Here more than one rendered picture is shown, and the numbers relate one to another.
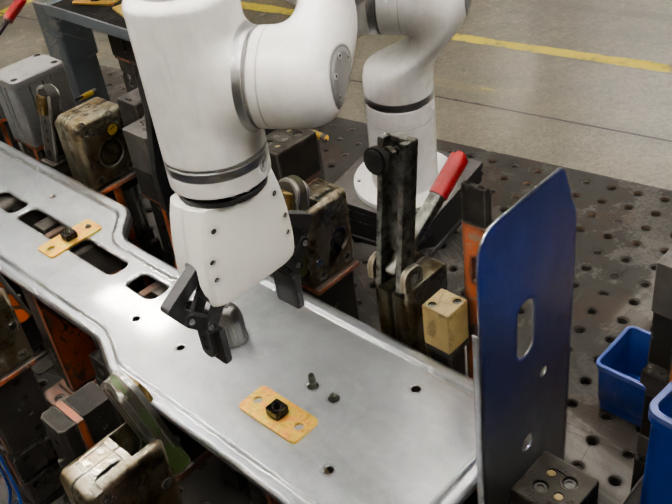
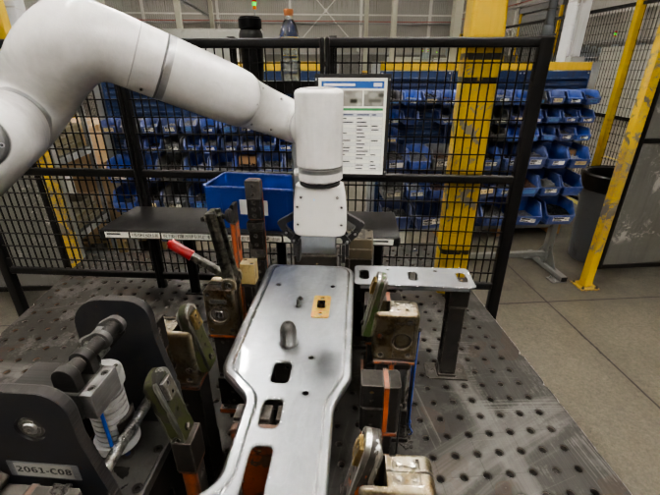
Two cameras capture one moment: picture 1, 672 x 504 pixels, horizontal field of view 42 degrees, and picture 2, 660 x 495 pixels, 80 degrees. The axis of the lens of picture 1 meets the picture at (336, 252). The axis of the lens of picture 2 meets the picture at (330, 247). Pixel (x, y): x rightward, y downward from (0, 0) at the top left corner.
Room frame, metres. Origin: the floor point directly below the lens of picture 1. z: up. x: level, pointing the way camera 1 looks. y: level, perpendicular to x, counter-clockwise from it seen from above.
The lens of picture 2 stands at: (1.11, 0.61, 1.48)
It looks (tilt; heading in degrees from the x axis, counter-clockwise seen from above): 25 degrees down; 226
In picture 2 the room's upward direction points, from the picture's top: straight up
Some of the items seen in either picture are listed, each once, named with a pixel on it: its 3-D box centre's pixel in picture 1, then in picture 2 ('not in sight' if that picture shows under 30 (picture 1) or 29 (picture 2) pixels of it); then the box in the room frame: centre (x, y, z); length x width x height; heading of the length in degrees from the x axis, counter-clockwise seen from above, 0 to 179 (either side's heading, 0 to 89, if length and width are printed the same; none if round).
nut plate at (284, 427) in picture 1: (277, 410); (321, 304); (0.62, 0.08, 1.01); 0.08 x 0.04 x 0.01; 42
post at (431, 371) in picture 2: not in sight; (451, 329); (0.28, 0.22, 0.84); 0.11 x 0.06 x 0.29; 132
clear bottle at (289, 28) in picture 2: not in sight; (289, 46); (0.24, -0.46, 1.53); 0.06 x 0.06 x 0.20
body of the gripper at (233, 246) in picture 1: (232, 225); (320, 204); (0.62, 0.08, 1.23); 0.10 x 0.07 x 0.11; 132
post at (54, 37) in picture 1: (91, 106); not in sight; (1.59, 0.43, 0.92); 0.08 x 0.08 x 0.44; 42
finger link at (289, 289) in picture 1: (295, 268); (292, 244); (0.66, 0.04, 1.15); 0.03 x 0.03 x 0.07; 42
